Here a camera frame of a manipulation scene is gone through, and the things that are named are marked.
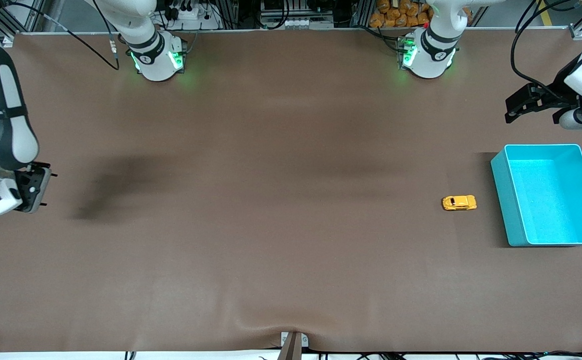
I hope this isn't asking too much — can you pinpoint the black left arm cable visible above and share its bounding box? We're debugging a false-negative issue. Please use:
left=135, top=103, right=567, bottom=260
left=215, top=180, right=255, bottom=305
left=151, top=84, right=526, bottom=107
left=510, top=0, right=579, bottom=99

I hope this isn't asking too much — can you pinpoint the yellow beetle toy car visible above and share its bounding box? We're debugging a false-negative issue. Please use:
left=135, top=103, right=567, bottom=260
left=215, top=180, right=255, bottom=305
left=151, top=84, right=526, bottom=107
left=441, top=194, right=477, bottom=212

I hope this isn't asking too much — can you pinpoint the teal plastic bin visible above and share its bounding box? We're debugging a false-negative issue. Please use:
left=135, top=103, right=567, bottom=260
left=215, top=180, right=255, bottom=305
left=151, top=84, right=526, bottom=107
left=490, top=143, right=582, bottom=248

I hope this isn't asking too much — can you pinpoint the white power strip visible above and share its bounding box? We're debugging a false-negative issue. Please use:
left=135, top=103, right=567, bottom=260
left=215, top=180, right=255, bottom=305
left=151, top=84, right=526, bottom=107
left=168, top=4, right=221, bottom=31

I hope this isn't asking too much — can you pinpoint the brown table mat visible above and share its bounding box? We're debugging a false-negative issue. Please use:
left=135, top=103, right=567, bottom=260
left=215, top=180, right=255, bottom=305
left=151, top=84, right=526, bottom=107
left=0, top=29, right=582, bottom=354

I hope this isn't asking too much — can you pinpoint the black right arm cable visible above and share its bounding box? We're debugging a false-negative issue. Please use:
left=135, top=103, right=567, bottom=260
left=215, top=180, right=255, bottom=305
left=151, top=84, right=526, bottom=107
left=0, top=0, right=121, bottom=71

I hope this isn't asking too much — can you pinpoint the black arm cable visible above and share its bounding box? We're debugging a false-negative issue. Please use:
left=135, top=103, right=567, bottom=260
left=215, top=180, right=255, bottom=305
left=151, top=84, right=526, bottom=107
left=510, top=0, right=579, bottom=99
left=0, top=0, right=121, bottom=71

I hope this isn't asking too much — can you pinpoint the metal clamp bracket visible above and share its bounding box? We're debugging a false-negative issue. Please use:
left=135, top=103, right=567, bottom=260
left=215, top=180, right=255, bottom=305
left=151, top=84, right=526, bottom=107
left=277, top=331, right=310, bottom=360

